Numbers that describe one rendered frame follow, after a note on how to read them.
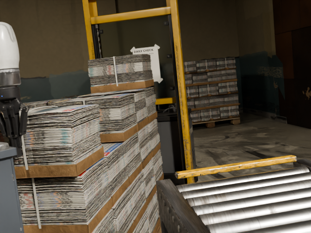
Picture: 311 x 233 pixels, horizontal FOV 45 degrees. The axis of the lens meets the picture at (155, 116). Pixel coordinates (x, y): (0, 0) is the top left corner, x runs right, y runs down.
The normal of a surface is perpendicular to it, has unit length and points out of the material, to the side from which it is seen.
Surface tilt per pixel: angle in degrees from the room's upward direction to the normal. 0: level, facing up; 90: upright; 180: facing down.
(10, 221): 90
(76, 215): 90
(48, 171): 93
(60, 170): 93
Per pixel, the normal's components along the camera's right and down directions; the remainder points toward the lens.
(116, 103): -0.22, 0.14
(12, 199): 0.69, 0.01
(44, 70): 0.16, 0.10
